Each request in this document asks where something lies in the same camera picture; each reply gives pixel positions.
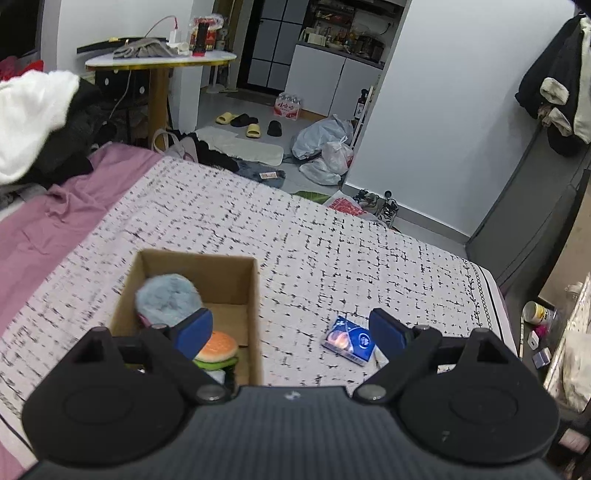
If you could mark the grey plush with pink heart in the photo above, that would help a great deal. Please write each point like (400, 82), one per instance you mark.
(168, 297)

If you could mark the white fan base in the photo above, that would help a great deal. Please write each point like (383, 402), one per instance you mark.
(218, 85)

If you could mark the black flat board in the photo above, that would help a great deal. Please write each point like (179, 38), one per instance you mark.
(97, 45)

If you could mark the grey leaning panel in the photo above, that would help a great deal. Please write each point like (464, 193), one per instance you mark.
(531, 217)

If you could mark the red white printed paper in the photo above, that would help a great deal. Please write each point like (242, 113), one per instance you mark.
(344, 205)

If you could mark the small pink item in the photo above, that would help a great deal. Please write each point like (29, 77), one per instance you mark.
(540, 331)

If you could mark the dark red bottle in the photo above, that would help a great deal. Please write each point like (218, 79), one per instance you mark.
(201, 41)

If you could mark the dark shoes pile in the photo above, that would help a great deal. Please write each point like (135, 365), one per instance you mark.
(376, 205)

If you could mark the blue tissue packet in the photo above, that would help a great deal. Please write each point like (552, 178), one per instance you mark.
(346, 339)

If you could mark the brown wooden board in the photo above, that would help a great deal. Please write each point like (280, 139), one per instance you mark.
(565, 277)

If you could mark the hamburger plush toy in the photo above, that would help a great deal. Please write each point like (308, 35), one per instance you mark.
(217, 348)

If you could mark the kitchen counter clutter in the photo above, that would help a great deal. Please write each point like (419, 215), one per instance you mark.
(346, 32)

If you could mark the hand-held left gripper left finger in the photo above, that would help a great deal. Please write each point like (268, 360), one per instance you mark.
(194, 332)

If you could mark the blue jeans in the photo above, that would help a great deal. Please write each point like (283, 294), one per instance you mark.
(263, 177)

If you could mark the patterned plastic bag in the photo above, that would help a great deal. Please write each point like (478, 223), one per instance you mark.
(572, 360)

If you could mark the black framed glass door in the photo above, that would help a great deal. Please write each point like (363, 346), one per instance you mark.
(265, 46)

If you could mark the pink bed sheet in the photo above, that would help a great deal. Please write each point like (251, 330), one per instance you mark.
(46, 230)

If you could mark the small purple white box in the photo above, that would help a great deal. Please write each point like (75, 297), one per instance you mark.
(541, 357)

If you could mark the red cloth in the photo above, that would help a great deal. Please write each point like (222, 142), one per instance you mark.
(18, 69)

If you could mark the white kitchen cabinet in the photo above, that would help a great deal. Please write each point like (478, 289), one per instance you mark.
(323, 83)

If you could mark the flat white plastic bag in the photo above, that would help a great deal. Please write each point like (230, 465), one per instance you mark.
(321, 173)

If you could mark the green leaf shaped item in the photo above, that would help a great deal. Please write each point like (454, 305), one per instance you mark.
(314, 197)

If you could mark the black slipper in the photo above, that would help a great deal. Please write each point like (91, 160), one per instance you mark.
(244, 120)
(274, 129)

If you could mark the oval white table gold leg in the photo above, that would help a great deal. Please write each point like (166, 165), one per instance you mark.
(159, 106)

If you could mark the red clear gift packet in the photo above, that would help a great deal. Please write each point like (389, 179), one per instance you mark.
(213, 32)

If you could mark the hanging black beige coats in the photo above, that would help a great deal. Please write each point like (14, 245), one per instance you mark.
(563, 83)

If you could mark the black clothes pile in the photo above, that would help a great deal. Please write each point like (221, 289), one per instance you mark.
(83, 120)

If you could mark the white knotted plastic bag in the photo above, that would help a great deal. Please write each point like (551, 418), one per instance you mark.
(337, 157)

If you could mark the grey cloth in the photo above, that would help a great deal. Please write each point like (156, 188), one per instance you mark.
(143, 48)

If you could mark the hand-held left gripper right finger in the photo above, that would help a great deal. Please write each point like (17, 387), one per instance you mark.
(385, 330)

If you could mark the white fluffy garment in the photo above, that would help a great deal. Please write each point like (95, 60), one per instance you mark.
(27, 124)

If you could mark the white tote bag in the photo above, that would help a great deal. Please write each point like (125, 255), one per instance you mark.
(173, 145)

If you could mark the water bottle pack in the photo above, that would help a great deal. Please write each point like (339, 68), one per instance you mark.
(288, 107)

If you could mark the yellow white cup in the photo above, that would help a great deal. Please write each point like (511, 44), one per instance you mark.
(535, 313)

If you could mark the large grey plastic bag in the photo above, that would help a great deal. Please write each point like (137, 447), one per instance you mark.
(316, 136)

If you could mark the black bottle with label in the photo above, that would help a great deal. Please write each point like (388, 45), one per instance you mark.
(361, 106)

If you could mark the brown cardboard box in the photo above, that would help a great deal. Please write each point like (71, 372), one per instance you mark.
(240, 281)

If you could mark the pale floor mat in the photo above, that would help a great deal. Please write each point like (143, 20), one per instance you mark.
(249, 150)

